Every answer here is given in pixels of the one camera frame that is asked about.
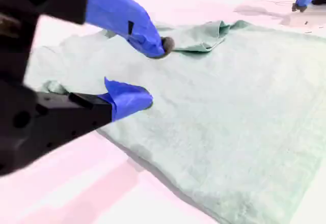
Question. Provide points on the pale green T-shirt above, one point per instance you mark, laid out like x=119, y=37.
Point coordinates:
x=203, y=94

